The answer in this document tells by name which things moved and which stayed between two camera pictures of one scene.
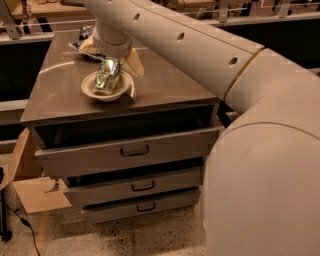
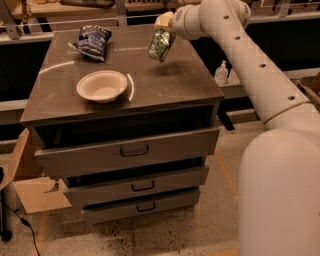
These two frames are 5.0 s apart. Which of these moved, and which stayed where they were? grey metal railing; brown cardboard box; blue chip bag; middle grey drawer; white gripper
Moved: white gripper
Stayed: blue chip bag; middle grey drawer; brown cardboard box; grey metal railing
